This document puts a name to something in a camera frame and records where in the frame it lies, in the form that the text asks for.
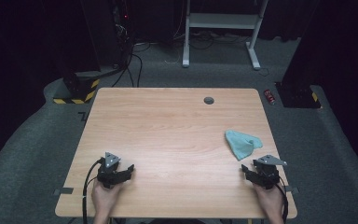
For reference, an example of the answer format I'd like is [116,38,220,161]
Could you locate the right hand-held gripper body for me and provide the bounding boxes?
[253,154,288,190]

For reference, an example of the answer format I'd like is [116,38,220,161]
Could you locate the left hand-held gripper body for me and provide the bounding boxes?
[96,151,127,189]

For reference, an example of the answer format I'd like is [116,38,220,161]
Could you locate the light blue cloth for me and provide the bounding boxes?
[224,129,264,161]

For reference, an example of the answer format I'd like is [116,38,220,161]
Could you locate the person's left hand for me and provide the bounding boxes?
[90,178,125,218]

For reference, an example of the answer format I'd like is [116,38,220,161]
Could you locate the person's right hand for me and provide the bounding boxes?
[253,182,285,218]

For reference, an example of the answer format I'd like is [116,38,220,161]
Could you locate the grey tape piece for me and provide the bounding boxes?
[52,187,75,196]
[283,185,300,195]

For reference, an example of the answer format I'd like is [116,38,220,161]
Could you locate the red can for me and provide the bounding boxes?
[263,89,277,106]

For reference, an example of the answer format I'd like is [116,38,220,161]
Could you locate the black yellow striped stand base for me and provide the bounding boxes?
[52,70,102,105]

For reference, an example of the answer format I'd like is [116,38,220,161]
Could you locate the black equipment tower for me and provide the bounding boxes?
[110,0,133,68]

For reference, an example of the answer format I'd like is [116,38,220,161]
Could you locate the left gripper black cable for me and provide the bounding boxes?
[81,158,105,224]

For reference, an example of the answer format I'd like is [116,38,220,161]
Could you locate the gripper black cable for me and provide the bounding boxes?
[81,158,105,224]
[274,175,290,224]

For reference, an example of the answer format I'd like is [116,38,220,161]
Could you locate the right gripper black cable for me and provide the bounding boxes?
[274,175,290,224]

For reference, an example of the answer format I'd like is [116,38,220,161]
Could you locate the black floor cables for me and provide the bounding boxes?
[111,41,152,89]

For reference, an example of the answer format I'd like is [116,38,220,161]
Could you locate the white metal desk frame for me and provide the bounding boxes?
[181,0,269,71]

